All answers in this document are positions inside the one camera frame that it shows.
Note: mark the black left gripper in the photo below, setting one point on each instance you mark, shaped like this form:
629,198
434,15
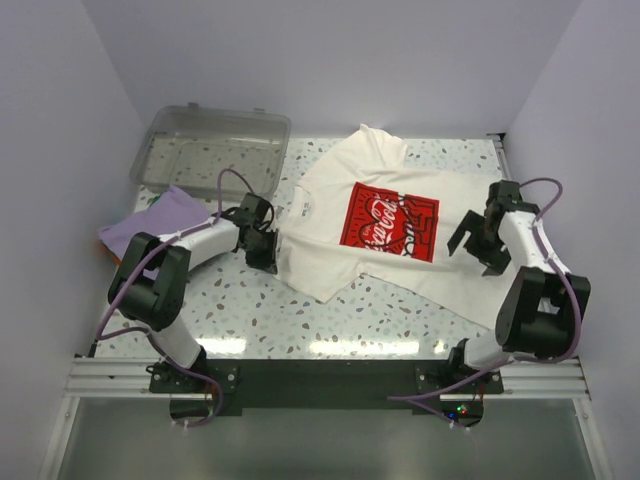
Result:
267,249

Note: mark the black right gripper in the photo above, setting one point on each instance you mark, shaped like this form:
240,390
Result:
484,245

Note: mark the white Coca-Cola t-shirt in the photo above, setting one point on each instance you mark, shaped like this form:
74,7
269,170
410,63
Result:
359,210

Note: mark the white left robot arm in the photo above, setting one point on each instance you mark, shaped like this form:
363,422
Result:
150,282

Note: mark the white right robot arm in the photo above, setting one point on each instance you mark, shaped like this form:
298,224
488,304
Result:
540,319

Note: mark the folded purple t-shirt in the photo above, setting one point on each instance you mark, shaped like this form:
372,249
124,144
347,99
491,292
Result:
173,210

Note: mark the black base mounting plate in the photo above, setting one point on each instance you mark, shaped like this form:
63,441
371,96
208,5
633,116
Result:
228,387

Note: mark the clear plastic storage bin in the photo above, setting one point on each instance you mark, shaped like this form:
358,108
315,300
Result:
206,152

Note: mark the folded orange and teal clothes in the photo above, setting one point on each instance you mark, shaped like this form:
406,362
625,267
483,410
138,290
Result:
113,250

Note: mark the aluminium right side rail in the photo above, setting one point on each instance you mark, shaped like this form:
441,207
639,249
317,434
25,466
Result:
498,143

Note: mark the aluminium rail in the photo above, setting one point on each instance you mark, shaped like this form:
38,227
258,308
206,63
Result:
127,378
498,143

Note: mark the aluminium front rail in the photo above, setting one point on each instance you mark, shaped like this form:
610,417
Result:
127,378

